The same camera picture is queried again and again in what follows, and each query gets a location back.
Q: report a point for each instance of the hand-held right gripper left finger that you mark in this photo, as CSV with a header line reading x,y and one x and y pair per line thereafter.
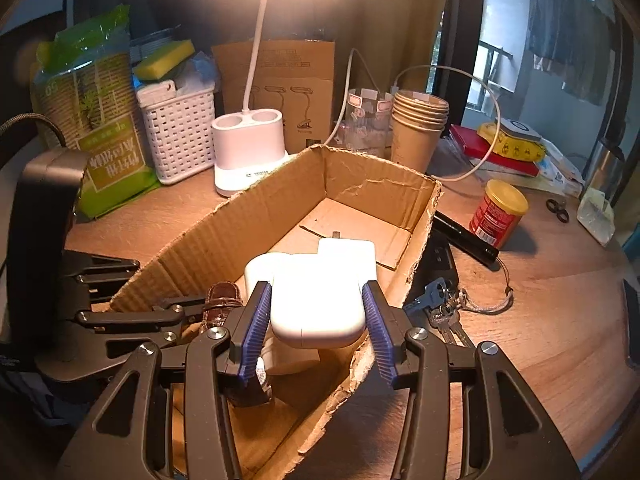
x,y
252,340

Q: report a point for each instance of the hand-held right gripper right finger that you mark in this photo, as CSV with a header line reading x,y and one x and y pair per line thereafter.
x,y
380,340

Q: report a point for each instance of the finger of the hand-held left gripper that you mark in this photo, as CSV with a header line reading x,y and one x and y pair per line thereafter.
x,y
100,270
130,316

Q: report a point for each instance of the white charger adapter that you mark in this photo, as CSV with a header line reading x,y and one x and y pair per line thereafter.
x,y
317,305

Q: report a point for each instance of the silver key bunch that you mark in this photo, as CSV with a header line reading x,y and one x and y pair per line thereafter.
x,y
440,310

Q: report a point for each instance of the black car key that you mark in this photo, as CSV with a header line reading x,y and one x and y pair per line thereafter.
x,y
442,260

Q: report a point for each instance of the green snack bag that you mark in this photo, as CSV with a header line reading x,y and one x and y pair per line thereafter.
x,y
100,125

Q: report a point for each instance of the black flashlight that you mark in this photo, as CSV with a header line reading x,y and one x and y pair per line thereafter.
x,y
465,237

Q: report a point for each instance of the white plastic basket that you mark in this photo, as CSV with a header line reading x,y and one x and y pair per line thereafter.
x,y
175,130

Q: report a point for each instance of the red can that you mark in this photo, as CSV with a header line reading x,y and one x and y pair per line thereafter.
x,y
497,215

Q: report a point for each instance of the white desk lamp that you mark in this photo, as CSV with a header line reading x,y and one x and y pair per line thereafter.
x,y
247,155

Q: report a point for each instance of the stack of paper cups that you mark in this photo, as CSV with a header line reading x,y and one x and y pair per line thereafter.
x,y
415,140

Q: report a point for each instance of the clear plastic jar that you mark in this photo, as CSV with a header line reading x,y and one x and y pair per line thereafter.
x,y
365,130

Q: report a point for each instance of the red book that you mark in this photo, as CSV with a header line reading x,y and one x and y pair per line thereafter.
x,y
470,145

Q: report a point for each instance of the yellow green sponge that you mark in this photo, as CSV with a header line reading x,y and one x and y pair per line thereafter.
x,y
165,60

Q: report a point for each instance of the clear blue plastic bag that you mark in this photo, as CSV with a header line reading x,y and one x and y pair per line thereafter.
x,y
202,70

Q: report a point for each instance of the yellow toy case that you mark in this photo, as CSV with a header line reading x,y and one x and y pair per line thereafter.
x,y
520,150

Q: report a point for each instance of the white cardboard packet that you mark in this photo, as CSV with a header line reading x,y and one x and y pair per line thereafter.
x,y
562,170

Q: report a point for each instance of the pale tissue pack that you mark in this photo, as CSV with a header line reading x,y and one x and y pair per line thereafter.
x,y
597,215

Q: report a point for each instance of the white round-marked device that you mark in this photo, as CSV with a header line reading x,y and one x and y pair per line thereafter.
x,y
520,129

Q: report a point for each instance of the smartphone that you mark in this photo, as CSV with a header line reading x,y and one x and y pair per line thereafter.
x,y
632,300

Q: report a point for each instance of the flat printed cardboard box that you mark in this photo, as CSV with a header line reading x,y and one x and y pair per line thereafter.
x,y
300,85

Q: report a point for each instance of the steel thermos mug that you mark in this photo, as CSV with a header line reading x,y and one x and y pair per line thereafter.
x,y
605,165

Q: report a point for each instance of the yellow curtain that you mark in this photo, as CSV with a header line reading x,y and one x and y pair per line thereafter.
x,y
390,20

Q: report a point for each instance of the hanging grey clothes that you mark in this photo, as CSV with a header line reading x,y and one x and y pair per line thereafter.
x,y
592,50

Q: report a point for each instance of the hanging blue shirt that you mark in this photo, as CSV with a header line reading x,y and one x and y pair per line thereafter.
x,y
550,20

